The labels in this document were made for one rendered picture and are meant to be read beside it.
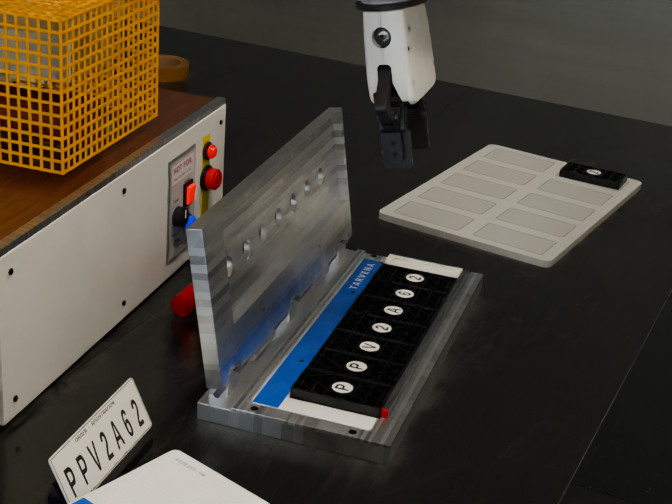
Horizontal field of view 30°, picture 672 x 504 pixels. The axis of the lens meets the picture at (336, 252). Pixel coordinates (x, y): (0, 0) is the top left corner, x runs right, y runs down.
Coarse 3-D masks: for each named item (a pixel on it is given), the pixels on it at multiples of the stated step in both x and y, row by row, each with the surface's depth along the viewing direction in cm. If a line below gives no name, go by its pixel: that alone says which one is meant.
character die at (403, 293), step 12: (372, 288) 154; (384, 288) 154; (396, 288) 154; (408, 288) 154; (420, 288) 154; (396, 300) 151; (408, 300) 151; (420, 300) 152; (432, 300) 152; (444, 300) 152
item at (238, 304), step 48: (288, 144) 146; (336, 144) 160; (240, 192) 130; (288, 192) 146; (336, 192) 162; (192, 240) 122; (240, 240) 133; (288, 240) 146; (336, 240) 159; (240, 288) 133; (288, 288) 144; (240, 336) 131
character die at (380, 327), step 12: (348, 312) 147; (348, 324) 144; (360, 324) 144; (372, 324) 144; (384, 324) 145; (396, 324) 146; (408, 324) 145; (384, 336) 143; (396, 336) 142; (408, 336) 143; (420, 336) 143
